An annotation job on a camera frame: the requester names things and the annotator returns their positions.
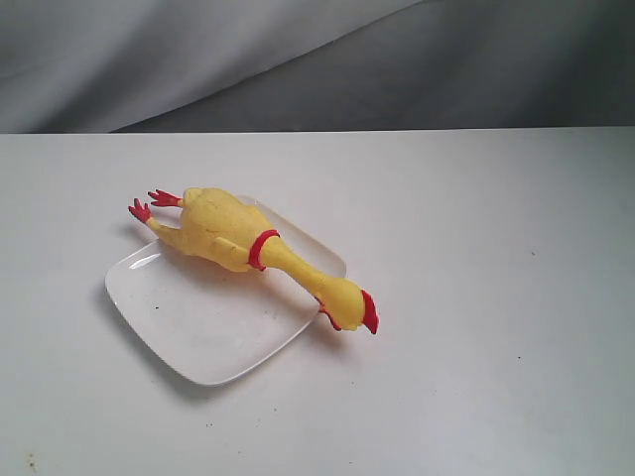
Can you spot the yellow rubber chicken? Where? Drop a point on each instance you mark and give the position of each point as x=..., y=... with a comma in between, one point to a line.
x=213, y=224

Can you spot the white square ceramic plate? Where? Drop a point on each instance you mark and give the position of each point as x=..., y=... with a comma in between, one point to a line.
x=209, y=325

